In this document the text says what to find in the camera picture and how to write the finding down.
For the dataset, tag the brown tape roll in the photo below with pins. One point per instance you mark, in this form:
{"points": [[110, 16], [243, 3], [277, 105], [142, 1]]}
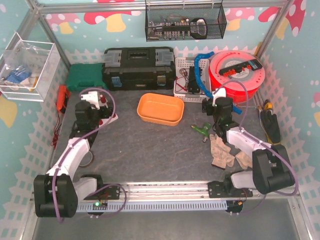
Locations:
{"points": [[87, 160]]}

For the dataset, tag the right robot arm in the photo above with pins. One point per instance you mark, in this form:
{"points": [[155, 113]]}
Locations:
{"points": [[269, 168]]}

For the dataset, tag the black wire mesh basket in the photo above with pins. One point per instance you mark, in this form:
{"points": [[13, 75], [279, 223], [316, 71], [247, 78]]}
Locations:
{"points": [[184, 22]]}

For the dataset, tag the orange plastic bin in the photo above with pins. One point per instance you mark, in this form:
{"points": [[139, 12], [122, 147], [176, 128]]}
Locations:
{"points": [[160, 109]]}

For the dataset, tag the blue white glove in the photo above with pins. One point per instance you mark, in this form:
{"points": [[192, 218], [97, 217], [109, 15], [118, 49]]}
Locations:
{"points": [[19, 74]]}

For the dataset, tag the aluminium front rail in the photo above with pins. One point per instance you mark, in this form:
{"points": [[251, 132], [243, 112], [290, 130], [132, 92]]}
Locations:
{"points": [[170, 191]]}

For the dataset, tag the orange multimeter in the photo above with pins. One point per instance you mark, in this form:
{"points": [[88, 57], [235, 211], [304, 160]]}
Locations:
{"points": [[62, 99]]}

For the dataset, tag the clear acrylic box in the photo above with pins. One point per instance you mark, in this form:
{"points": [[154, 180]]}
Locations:
{"points": [[41, 57]]}

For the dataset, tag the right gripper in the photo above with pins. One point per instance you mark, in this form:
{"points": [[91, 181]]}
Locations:
{"points": [[206, 106]]}

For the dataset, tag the green handled tool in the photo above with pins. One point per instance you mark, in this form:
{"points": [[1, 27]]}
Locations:
{"points": [[204, 131]]}

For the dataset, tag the green tool case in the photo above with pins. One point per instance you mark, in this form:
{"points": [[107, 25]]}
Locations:
{"points": [[83, 76]]}

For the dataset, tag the black terminal strip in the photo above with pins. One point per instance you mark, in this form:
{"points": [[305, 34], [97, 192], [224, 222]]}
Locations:
{"points": [[252, 64]]}

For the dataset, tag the white perforated basket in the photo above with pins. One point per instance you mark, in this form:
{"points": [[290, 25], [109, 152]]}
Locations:
{"points": [[180, 89]]}

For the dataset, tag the black yellow work glove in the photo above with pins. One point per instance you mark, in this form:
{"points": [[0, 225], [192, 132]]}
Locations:
{"points": [[270, 125]]}

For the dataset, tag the black metal bracket plate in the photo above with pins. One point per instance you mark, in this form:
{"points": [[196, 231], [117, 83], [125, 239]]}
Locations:
{"points": [[192, 86]]}

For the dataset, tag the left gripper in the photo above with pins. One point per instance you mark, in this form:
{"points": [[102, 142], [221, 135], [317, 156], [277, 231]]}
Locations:
{"points": [[106, 110]]}

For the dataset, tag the beige work glove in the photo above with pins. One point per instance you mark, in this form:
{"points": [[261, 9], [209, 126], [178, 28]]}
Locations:
{"points": [[222, 157]]}

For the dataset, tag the black toolbox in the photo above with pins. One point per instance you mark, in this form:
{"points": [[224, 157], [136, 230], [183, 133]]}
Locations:
{"points": [[139, 68]]}

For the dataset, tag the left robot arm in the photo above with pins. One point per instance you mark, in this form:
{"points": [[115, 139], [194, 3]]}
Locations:
{"points": [[55, 193]]}

